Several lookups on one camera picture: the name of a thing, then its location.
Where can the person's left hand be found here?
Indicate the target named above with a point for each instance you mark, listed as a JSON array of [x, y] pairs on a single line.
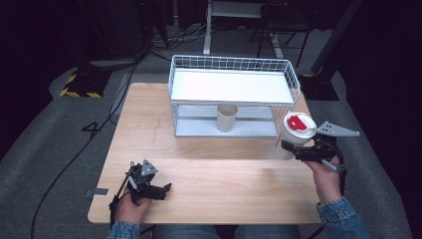
[[131, 212]]

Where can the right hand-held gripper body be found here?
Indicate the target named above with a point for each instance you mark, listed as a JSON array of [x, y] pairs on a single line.
[[323, 151]]

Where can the white desk frame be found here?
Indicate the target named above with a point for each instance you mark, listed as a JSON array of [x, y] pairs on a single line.
[[209, 30]]

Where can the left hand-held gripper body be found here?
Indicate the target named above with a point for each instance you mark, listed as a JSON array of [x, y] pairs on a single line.
[[142, 184]]

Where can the white cup with red lid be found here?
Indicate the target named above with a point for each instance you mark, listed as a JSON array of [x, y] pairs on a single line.
[[297, 131]]

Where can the person's right hand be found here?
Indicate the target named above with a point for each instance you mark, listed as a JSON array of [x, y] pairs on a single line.
[[326, 182]]

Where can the grey tape strip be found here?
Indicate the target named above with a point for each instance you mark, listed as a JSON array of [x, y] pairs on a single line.
[[98, 192]]

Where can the yellow and black striped base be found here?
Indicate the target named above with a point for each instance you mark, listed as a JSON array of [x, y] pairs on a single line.
[[83, 87]]

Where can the black chair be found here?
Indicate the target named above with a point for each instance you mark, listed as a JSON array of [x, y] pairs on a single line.
[[282, 20]]

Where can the black slanted stand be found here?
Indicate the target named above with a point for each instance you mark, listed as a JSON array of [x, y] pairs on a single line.
[[326, 49]]

